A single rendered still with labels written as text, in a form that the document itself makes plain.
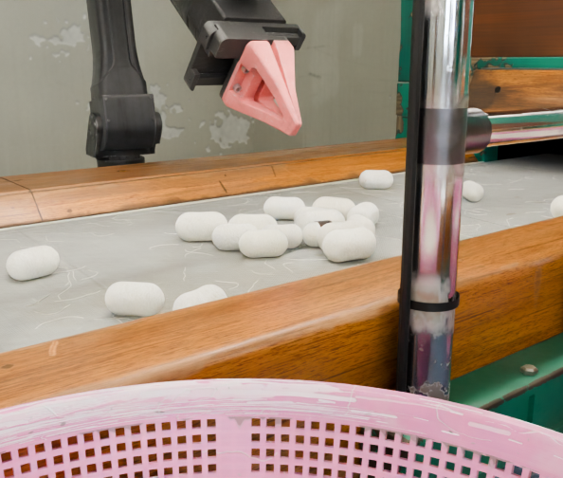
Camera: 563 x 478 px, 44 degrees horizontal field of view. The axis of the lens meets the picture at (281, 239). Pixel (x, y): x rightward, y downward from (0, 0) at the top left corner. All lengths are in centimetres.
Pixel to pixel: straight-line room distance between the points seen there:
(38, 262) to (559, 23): 68
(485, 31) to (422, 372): 72
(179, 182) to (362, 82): 174
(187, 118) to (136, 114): 187
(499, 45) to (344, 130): 153
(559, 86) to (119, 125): 52
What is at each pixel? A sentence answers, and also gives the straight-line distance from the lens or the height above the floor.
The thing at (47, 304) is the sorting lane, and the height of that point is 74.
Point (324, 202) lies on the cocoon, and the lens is 56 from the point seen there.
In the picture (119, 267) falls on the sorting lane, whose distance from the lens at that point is 46.
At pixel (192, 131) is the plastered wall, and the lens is 279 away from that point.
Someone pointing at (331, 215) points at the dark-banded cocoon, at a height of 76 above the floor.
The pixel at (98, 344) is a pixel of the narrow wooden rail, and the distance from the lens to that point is 27.
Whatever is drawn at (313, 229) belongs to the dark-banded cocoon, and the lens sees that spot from 49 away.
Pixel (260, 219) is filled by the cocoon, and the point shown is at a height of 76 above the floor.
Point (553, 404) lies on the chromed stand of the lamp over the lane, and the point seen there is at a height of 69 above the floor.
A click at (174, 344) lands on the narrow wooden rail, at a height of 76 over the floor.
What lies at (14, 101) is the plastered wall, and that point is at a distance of 254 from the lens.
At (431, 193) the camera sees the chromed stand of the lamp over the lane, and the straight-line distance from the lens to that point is 28.
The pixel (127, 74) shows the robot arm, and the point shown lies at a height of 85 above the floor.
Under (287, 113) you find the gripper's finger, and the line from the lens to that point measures 58.
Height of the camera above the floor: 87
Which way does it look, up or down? 14 degrees down
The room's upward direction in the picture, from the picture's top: straight up
